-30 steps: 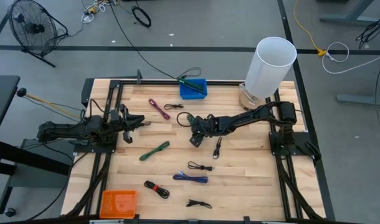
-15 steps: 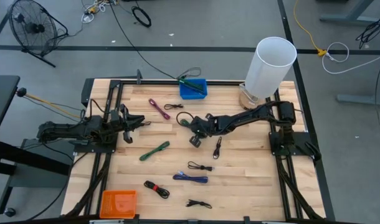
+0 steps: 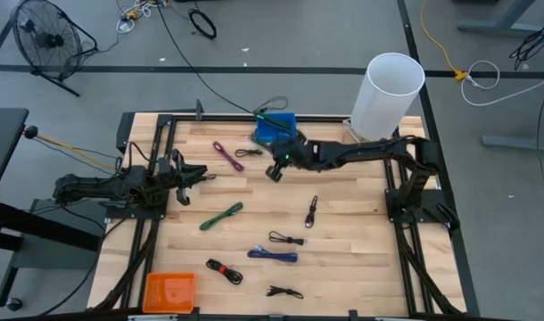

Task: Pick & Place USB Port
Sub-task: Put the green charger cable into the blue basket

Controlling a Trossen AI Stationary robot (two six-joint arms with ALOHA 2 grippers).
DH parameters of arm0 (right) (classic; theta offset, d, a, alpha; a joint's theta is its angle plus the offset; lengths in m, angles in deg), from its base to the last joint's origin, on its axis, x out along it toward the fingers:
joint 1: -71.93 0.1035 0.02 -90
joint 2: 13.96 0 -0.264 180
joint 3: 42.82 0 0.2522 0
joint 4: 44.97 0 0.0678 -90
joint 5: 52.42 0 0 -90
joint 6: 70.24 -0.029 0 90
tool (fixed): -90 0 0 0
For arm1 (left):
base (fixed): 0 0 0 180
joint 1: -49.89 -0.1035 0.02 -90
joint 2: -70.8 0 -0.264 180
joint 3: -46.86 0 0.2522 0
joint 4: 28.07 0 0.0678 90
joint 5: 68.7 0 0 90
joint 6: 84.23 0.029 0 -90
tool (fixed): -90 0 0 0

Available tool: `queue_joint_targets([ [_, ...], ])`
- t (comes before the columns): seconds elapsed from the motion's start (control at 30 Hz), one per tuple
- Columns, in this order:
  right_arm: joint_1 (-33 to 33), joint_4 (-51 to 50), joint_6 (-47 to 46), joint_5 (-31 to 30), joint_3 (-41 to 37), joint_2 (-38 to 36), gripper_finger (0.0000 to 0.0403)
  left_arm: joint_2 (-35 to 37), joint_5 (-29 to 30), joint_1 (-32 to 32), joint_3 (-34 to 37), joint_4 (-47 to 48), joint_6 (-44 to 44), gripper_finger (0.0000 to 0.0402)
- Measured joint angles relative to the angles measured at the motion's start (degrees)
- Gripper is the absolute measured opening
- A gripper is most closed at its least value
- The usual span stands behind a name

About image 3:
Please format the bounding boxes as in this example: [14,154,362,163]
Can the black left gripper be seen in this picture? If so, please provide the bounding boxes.
[157,147,218,208]

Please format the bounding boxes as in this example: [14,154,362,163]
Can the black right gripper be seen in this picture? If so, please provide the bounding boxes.
[252,128,311,184]

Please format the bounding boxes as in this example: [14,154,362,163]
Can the magenta braided USB cable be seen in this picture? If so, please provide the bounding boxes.
[212,141,245,173]

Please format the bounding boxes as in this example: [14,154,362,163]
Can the black cable with red tie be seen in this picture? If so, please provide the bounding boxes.
[204,258,244,286]

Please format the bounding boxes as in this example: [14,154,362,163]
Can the blue braided USB cable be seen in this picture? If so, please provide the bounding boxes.
[246,243,300,264]

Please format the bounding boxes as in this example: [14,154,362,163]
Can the blue plastic bin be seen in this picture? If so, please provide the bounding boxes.
[255,111,298,144]

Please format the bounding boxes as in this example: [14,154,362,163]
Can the orange plastic bin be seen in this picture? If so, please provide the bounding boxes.
[142,272,198,315]

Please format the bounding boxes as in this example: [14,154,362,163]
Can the black side desk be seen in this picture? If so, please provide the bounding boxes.
[0,106,103,313]

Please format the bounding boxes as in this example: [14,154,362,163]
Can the black floor fan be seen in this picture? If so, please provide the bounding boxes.
[11,0,99,98]

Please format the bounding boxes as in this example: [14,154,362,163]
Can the black caster wheel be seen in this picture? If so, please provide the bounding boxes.
[4,296,25,313]

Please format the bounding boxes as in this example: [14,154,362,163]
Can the grey desk foot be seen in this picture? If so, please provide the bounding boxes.
[480,133,544,155]

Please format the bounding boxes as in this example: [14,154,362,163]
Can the grey desk leg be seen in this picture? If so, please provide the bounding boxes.
[456,0,544,39]

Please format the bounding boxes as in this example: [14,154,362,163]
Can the grey cable loop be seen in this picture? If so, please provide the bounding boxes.
[251,95,290,115]

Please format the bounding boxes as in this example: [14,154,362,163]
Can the black arm cable harness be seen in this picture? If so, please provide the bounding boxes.
[393,221,466,318]
[92,217,162,314]

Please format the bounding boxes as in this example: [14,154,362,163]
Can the long black floor cable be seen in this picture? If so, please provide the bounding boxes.
[155,0,255,115]

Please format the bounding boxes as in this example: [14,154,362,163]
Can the thin yellow wire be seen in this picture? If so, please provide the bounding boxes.
[34,133,120,173]

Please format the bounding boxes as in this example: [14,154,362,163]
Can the coiled black floor cable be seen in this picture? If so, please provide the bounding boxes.
[187,8,218,40]

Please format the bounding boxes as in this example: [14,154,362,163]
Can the power strip with white cables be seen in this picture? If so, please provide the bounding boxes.
[115,0,167,35]

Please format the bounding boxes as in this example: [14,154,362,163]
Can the yellow extension cord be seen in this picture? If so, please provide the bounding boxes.
[419,0,470,83]

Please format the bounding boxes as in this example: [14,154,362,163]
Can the white floor cable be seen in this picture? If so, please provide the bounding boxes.
[459,59,544,108]

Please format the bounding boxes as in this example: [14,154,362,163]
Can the black cable bundle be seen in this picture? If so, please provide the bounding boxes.
[508,12,544,71]

